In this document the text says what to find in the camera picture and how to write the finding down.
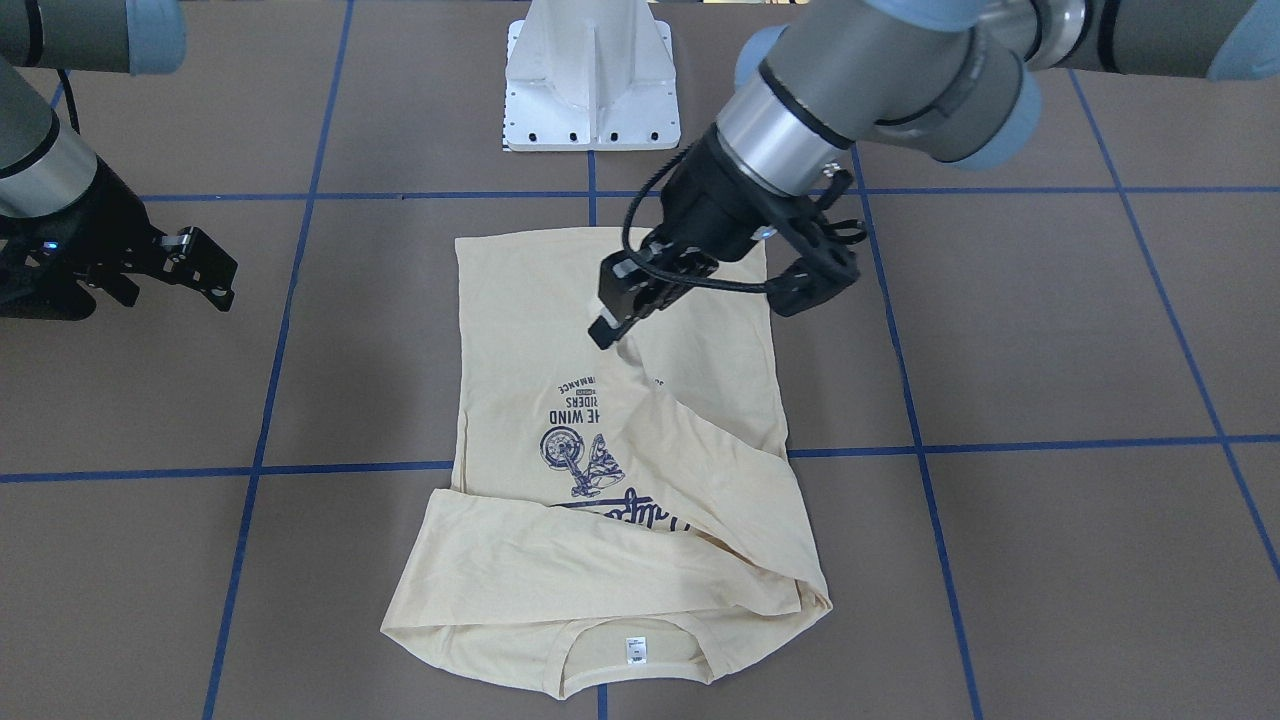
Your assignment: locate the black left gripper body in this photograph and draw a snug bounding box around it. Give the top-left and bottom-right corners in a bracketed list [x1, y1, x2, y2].
[628, 126, 792, 291]

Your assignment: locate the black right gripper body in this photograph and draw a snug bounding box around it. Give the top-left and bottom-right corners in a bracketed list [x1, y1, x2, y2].
[1, 160, 172, 322]

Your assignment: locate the beige long-sleeve printed shirt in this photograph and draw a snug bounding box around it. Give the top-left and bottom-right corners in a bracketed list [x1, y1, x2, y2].
[381, 227, 832, 700]

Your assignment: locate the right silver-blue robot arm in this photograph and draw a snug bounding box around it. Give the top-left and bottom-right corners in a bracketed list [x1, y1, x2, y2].
[1, 1, 238, 322]

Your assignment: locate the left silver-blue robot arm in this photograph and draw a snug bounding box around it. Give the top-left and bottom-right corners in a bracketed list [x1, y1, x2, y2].
[588, 1, 1277, 348]

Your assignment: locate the brown table mat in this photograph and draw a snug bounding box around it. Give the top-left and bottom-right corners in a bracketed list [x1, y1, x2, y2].
[0, 0, 1280, 720]

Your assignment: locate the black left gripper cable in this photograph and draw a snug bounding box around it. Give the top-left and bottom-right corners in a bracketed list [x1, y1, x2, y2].
[620, 146, 801, 295]

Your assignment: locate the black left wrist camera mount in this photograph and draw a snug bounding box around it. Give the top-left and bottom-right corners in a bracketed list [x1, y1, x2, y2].
[764, 170, 868, 316]

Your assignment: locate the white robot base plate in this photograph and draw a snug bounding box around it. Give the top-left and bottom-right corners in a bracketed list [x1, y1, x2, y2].
[502, 1, 681, 152]

